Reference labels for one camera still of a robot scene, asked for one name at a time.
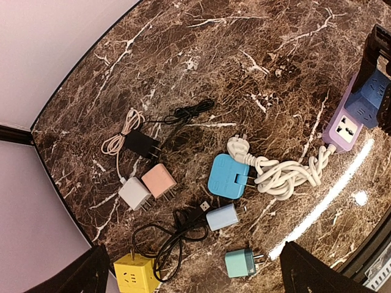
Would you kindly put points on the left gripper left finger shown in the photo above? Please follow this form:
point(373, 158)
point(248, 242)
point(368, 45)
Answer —
point(89, 273)

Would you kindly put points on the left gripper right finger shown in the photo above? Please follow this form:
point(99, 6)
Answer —
point(302, 272)

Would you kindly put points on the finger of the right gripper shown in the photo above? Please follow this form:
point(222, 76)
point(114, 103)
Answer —
point(376, 44)
point(384, 113)

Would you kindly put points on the dark blue cube socket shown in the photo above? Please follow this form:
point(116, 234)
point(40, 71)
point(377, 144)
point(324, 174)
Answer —
point(364, 105)

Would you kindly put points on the purple power strip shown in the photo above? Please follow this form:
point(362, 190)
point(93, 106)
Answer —
point(280, 179)

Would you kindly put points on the teal charger plug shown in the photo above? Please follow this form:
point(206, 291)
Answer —
point(242, 263)

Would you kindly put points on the yellow cube socket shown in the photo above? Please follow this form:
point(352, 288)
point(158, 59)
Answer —
point(134, 273)

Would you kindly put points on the light blue charger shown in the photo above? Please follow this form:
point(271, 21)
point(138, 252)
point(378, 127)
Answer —
point(225, 216)

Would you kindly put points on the white charger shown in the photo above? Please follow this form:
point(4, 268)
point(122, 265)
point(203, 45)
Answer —
point(134, 193)

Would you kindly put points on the pink charger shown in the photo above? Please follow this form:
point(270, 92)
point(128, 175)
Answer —
point(158, 181)

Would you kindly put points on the blue flat square adapter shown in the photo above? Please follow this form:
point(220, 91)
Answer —
point(228, 178)

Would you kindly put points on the black charger with cable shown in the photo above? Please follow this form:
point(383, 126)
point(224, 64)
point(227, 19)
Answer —
point(148, 147)

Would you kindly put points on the left black frame post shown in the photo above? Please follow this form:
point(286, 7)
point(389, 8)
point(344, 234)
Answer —
point(15, 135)

